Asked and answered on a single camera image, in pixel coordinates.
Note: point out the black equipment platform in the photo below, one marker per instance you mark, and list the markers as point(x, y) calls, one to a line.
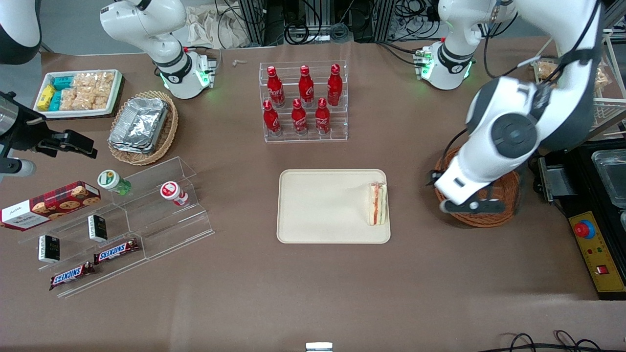
point(584, 195)

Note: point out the clear acrylic bottle rack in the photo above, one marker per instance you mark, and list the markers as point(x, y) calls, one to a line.
point(303, 139)

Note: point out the clear plastic container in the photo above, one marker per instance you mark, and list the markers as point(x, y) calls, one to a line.
point(611, 171)

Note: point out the clear rice cracker bag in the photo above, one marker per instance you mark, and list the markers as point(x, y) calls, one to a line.
point(84, 79)
point(105, 80)
point(68, 99)
point(83, 99)
point(101, 98)

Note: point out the beige crumpled cloth bag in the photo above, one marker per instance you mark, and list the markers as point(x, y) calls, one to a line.
point(210, 27)

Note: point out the oval light wicker basket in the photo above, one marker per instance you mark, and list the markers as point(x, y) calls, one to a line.
point(168, 137)

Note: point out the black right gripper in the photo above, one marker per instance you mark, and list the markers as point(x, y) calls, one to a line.
point(28, 135)

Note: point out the small black white box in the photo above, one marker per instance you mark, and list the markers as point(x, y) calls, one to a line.
point(98, 228)
point(49, 249)

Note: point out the red capped drink bottle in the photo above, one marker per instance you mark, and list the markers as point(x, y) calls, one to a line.
point(172, 192)

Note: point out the clear acrylic stepped shelf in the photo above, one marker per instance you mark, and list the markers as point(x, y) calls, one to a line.
point(166, 230)

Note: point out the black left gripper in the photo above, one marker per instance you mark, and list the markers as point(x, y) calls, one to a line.
point(431, 182)

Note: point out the red tartan cookie box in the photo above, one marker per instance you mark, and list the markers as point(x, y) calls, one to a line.
point(49, 205)

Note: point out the stack of foil trays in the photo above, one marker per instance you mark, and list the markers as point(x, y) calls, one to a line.
point(139, 124)

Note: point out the red cola bottle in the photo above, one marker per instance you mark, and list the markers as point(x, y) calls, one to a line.
point(275, 90)
point(322, 118)
point(299, 120)
point(306, 88)
point(334, 88)
point(271, 122)

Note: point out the triangular sandwich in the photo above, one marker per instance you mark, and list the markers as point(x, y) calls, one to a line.
point(375, 205)

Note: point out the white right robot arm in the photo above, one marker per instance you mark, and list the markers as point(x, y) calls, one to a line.
point(146, 24)

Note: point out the aluminium frame rack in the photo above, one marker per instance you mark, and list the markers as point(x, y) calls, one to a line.
point(371, 19)

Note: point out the grey metal plate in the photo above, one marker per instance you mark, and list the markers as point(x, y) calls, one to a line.
point(557, 180)

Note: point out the green capped drink bottle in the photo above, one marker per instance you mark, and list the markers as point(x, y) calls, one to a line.
point(111, 181)

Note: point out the round brown wicker basket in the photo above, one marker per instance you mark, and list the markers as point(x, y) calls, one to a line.
point(503, 195)

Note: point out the small white plastic clip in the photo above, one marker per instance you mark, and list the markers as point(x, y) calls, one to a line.
point(239, 62)

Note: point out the red emergency stop button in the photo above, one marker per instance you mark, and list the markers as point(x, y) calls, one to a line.
point(584, 229)

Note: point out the teal snack packet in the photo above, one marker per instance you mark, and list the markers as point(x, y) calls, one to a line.
point(62, 82)
point(55, 101)

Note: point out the fried snack bag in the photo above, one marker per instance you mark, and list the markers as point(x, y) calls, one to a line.
point(545, 71)
point(601, 78)

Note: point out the yellow control box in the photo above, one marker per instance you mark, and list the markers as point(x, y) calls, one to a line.
point(599, 259)

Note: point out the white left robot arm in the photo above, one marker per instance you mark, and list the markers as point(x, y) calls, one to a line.
point(508, 132)

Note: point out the beige rectangular tray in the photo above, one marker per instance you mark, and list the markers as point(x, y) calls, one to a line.
point(323, 208)

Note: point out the white snack tray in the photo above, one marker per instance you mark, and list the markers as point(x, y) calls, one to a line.
point(117, 95)

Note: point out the snickers chocolate bar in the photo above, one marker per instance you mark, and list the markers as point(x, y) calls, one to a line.
point(116, 251)
point(71, 275)

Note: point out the yellow snack packet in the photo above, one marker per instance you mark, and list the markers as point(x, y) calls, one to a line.
point(45, 97)

